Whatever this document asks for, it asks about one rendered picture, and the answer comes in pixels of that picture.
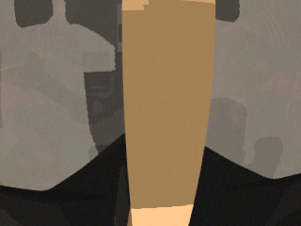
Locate long wooden rail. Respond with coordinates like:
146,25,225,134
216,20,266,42
121,0,215,226

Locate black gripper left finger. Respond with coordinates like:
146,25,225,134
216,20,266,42
0,132,131,226

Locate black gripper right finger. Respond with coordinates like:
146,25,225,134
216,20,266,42
188,146,301,226

